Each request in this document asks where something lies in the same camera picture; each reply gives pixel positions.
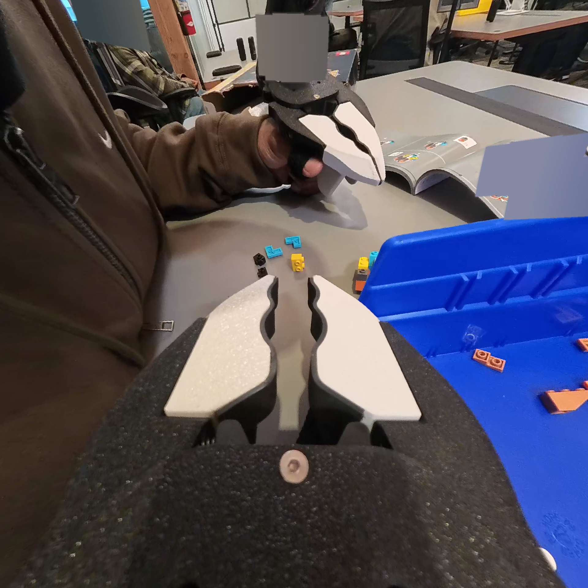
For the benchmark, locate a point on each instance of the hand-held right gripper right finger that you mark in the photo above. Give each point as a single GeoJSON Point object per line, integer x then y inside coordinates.
{"type": "Point", "coordinates": [363, 363]}

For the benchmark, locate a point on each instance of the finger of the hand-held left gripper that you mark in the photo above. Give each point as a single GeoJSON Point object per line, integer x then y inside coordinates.
{"type": "Point", "coordinates": [365, 126]}
{"type": "Point", "coordinates": [344, 154]}

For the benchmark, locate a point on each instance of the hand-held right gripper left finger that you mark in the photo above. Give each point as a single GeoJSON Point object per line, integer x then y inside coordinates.
{"type": "Point", "coordinates": [225, 358]}

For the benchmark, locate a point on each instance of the multicoloured toy brick assembly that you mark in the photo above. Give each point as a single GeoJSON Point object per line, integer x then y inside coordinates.
{"type": "Point", "coordinates": [363, 275]}

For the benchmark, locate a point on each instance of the blue plastic bin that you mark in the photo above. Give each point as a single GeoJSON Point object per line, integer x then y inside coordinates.
{"type": "Point", "coordinates": [482, 436]}

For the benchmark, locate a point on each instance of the grey desk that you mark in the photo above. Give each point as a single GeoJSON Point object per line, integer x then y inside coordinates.
{"type": "Point", "coordinates": [220, 239]}

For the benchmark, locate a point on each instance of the person's left hand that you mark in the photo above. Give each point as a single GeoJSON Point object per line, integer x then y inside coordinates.
{"type": "Point", "coordinates": [273, 147]}

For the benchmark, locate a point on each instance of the dark printed box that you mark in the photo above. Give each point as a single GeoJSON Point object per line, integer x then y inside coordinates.
{"type": "Point", "coordinates": [342, 62]}

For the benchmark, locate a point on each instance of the grey instruction booklet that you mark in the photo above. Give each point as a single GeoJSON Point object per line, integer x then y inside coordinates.
{"type": "Point", "coordinates": [427, 156]}

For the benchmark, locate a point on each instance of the black cylinder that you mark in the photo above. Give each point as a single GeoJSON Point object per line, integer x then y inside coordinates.
{"type": "Point", "coordinates": [241, 48]}
{"type": "Point", "coordinates": [252, 48]}

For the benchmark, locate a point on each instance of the black mesh chair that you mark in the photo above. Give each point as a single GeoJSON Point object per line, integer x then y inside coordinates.
{"type": "Point", "coordinates": [393, 36]}

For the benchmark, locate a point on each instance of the teal L-shaped plate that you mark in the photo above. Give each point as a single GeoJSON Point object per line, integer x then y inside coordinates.
{"type": "Point", "coordinates": [274, 252]}
{"type": "Point", "coordinates": [292, 240]}

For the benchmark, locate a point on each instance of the small translucent piece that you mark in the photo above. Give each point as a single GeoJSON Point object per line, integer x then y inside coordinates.
{"type": "Point", "coordinates": [473, 334]}

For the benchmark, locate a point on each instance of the yellow toy brick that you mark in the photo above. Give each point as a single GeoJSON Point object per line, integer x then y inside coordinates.
{"type": "Point", "coordinates": [297, 262]}

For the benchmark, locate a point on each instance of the orange two-stud plate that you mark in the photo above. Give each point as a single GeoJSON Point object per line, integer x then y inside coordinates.
{"type": "Point", "coordinates": [489, 360]}

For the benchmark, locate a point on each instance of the red fire extinguisher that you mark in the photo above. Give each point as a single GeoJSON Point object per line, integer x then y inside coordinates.
{"type": "Point", "coordinates": [187, 23]}

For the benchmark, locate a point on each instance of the yellow board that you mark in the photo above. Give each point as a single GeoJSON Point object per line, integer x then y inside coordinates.
{"type": "Point", "coordinates": [473, 7]}

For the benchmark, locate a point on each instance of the black office chair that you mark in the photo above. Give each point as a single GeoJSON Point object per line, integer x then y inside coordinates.
{"type": "Point", "coordinates": [138, 99]}

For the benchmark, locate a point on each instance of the long grey table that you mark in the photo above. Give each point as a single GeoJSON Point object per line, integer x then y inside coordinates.
{"type": "Point", "coordinates": [528, 25]}

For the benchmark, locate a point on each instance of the small orange brick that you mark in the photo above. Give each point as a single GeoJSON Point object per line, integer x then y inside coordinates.
{"type": "Point", "coordinates": [583, 344]}

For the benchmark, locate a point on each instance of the white round piece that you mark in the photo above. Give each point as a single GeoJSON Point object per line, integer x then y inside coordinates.
{"type": "Point", "coordinates": [547, 559]}

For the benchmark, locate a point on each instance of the wooden post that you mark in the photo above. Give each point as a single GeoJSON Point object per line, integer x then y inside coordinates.
{"type": "Point", "coordinates": [165, 36]}

